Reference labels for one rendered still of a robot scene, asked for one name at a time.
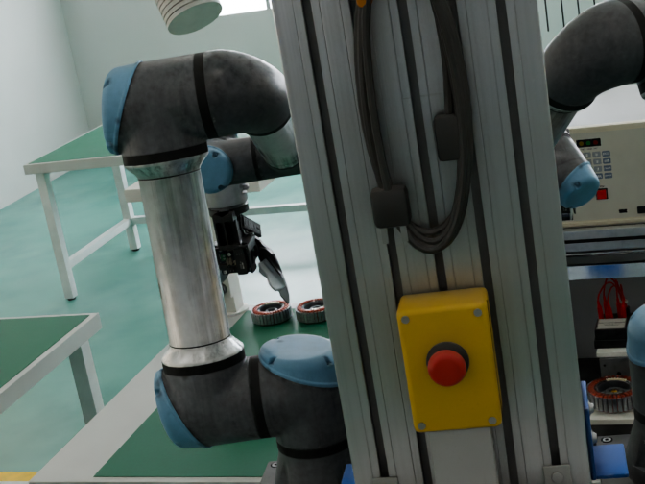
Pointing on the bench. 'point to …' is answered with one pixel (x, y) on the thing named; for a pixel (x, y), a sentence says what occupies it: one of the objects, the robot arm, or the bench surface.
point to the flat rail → (607, 270)
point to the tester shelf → (605, 237)
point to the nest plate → (612, 418)
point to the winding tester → (612, 157)
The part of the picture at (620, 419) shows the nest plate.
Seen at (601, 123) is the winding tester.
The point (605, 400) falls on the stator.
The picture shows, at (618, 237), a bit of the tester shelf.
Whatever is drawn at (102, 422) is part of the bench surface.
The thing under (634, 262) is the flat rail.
